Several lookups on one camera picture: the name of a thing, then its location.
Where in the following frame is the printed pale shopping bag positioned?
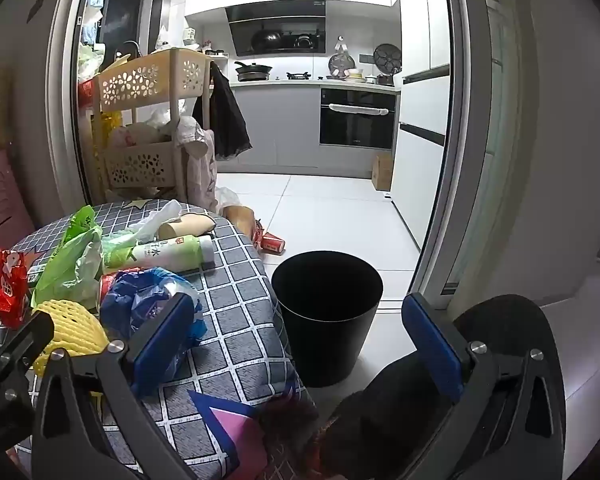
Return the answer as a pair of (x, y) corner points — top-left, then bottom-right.
(177, 116), (219, 212)

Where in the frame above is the green plastic bag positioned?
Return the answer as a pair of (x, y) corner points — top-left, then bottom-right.
(30, 205), (105, 308)

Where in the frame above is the yellow bottle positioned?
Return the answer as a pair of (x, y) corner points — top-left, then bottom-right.
(92, 110), (124, 183)

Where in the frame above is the beige perforated storage rack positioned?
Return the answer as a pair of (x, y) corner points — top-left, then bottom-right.
(91, 47), (218, 211)

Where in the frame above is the red snack packet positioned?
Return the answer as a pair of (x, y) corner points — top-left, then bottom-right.
(0, 249), (31, 330)

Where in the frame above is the bagged bread loaf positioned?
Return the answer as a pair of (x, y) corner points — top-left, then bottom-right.
(221, 205), (257, 247)

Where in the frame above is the grey sliding door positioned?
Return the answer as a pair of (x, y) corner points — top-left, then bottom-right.
(412, 0), (531, 311)

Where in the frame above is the grey checked star blanket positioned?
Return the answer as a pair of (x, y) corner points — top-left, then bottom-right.
(0, 199), (321, 480)

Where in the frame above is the black range hood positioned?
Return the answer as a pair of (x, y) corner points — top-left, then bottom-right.
(225, 1), (327, 57)

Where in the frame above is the brown cardboard tube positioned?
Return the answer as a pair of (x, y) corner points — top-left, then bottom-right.
(157, 212), (217, 241)

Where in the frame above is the white plastic bag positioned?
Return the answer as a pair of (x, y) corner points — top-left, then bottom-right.
(129, 200), (183, 242)
(109, 114), (177, 147)

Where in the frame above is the green and white bottle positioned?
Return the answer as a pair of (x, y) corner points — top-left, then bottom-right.
(102, 234), (216, 277)

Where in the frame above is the round perforated steamer plate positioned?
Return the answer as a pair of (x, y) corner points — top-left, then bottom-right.
(373, 44), (403, 75)

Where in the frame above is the cardboard box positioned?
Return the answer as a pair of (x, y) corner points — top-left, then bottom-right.
(371, 152), (395, 192)

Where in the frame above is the grey kitchen cabinet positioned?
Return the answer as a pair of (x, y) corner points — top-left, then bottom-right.
(217, 80), (401, 179)

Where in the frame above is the black hanging cloth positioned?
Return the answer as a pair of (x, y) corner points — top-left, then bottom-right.
(192, 61), (253, 161)

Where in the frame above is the black built-in oven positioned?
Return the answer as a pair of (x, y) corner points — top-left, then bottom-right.
(319, 87), (397, 151)

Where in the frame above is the blue plastic bag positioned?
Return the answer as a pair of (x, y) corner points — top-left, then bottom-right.
(99, 267), (207, 396)

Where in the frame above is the black wok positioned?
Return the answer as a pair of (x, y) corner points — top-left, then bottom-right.
(234, 61), (273, 83)

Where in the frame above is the pink plastic stool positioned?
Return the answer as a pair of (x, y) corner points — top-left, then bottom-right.
(0, 149), (36, 271)

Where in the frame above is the white refrigerator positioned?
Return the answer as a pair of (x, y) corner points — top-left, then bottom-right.
(389, 62), (453, 252)

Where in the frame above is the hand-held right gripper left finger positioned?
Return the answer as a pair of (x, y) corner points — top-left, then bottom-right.
(30, 292), (198, 480)

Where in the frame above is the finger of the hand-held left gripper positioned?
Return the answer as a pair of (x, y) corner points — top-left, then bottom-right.
(0, 310), (55, 411)

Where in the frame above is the black trash bin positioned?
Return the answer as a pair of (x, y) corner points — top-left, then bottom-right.
(271, 251), (384, 388)

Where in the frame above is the round metal lid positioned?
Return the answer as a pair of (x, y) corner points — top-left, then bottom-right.
(328, 52), (356, 79)

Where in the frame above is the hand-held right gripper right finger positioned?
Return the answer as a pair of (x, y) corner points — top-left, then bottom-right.
(402, 292), (567, 480)

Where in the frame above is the yellow foam fruit net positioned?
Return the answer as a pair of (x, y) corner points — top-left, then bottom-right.
(30, 300), (111, 377)

